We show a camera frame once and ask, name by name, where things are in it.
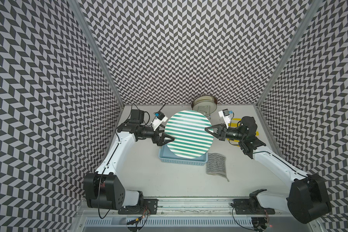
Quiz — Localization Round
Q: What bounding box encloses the green white striped plate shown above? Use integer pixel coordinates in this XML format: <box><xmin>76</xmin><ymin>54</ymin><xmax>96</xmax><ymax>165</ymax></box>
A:
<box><xmin>164</xmin><ymin>110</ymin><xmax>214</xmax><ymax>160</ymax></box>

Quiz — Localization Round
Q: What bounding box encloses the grey microfibre cloth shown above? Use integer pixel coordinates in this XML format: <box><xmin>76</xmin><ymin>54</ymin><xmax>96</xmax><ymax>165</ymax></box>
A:
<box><xmin>206</xmin><ymin>153</ymin><xmax>229</xmax><ymax>182</ymax></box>

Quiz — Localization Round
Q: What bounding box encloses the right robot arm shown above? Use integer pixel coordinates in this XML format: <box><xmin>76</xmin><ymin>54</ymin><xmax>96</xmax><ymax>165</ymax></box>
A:
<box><xmin>205</xmin><ymin>117</ymin><xmax>332</xmax><ymax>224</ymax></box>

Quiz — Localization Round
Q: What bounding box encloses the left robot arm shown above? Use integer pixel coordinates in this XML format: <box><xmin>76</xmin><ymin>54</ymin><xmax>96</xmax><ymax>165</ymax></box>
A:
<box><xmin>83</xmin><ymin>109</ymin><xmax>175</xmax><ymax>210</ymax></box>

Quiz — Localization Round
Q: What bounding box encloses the brown rimmed floral plate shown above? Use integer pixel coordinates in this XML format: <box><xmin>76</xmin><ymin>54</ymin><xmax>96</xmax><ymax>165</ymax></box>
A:
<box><xmin>191</xmin><ymin>95</ymin><xmax>218</xmax><ymax>114</ymax></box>

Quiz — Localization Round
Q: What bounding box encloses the light blue plastic basket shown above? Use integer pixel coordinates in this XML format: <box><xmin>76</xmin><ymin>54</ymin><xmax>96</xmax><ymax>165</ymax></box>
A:
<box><xmin>159</xmin><ymin>145</ymin><xmax>208</xmax><ymax>166</ymax></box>

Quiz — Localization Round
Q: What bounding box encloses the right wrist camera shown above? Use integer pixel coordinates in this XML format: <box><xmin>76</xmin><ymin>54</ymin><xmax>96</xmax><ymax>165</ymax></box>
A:
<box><xmin>218</xmin><ymin>109</ymin><xmax>233</xmax><ymax>129</ymax></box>

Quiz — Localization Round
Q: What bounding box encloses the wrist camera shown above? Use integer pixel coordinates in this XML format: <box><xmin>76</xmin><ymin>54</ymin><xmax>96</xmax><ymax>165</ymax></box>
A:
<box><xmin>218</xmin><ymin>109</ymin><xmax>233</xmax><ymax>129</ymax></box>
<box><xmin>152</xmin><ymin>111</ymin><xmax>168</xmax><ymax>131</ymax></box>

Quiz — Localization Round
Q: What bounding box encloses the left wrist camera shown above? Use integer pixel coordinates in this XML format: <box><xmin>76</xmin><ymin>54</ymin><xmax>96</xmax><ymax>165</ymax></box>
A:
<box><xmin>152</xmin><ymin>111</ymin><xmax>168</xmax><ymax>131</ymax></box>

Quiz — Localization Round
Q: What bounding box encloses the chrome wire plate stand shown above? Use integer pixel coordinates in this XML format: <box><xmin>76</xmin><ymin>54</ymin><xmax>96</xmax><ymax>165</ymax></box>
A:
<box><xmin>198</xmin><ymin>106</ymin><xmax>211</xmax><ymax>117</ymax></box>

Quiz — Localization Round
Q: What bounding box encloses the aluminium front rail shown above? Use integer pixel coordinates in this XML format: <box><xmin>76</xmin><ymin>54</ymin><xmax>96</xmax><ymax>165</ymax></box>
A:
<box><xmin>76</xmin><ymin>197</ymin><xmax>292</xmax><ymax>217</ymax></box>

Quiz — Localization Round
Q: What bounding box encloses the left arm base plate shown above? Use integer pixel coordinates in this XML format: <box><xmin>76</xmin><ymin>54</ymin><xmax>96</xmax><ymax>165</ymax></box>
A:
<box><xmin>118</xmin><ymin>198</ymin><xmax>159</xmax><ymax>215</ymax></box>

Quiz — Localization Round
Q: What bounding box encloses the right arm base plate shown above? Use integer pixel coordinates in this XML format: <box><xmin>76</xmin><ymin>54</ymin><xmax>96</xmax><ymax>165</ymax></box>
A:
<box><xmin>233</xmin><ymin>198</ymin><xmax>275</xmax><ymax>215</ymax></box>

